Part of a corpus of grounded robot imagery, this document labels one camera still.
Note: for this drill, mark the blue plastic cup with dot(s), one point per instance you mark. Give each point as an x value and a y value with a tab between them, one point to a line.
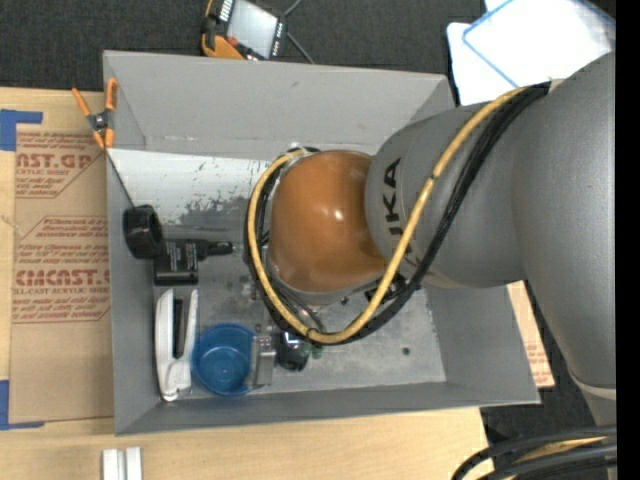
222	363

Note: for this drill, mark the white stapler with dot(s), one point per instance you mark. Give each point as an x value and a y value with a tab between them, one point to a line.
165	363

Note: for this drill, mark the black round cap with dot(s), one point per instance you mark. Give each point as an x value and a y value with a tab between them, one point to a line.
142	233

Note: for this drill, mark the brown cardboard board, red print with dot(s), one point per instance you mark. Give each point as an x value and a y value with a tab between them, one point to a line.
60	363

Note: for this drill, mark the grey metal bin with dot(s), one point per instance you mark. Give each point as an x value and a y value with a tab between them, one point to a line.
280	103

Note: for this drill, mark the black cylinder on white bracket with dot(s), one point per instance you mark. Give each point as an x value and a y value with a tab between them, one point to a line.
292	360

